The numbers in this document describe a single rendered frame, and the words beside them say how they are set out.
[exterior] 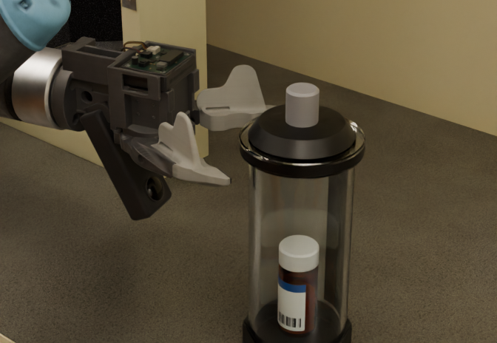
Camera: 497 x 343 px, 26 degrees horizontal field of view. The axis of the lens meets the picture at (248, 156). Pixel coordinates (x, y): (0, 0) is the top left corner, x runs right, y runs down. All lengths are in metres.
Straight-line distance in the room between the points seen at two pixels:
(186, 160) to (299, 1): 0.75
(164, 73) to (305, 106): 0.13
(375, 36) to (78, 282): 0.63
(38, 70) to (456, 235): 0.51
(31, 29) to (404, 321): 0.47
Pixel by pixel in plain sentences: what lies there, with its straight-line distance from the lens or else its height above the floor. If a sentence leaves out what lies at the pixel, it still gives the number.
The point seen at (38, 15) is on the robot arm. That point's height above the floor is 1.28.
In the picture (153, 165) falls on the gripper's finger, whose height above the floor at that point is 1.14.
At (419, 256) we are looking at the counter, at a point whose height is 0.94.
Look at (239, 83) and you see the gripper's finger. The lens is 1.00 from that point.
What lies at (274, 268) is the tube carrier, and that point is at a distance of 0.94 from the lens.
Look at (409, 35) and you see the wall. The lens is 1.53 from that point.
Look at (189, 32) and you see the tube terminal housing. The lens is 1.29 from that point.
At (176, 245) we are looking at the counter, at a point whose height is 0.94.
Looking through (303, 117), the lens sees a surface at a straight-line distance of 0.90.
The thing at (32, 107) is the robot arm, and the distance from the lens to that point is 1.02.
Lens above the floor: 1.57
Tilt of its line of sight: 27 degrees down
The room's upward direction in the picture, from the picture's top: straight up
